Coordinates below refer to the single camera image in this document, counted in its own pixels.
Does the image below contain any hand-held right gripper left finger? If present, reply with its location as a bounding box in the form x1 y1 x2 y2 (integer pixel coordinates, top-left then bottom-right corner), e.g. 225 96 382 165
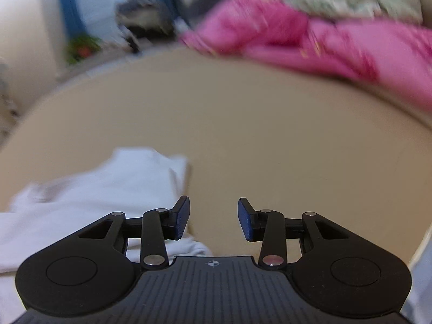
78 196 191 271

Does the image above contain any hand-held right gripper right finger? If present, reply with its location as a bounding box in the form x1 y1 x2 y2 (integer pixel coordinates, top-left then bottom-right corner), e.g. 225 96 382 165
238 197 352 271

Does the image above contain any white garment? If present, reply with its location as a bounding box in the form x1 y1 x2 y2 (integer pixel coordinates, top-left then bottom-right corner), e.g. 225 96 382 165
0 146 214 324

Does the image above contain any pile of dark clothes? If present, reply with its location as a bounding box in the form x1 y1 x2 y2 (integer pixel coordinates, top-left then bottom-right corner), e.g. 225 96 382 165
114 0 177 53

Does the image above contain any pink quilt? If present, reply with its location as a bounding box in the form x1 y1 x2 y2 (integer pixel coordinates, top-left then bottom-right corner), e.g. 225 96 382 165
180 0 432 110

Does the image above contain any potted green plant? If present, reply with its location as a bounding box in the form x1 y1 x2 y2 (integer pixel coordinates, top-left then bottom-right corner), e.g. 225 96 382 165
65 35 102 65

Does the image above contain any blue curtain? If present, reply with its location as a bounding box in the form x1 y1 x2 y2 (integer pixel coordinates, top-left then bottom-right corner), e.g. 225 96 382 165
55 0 86 38

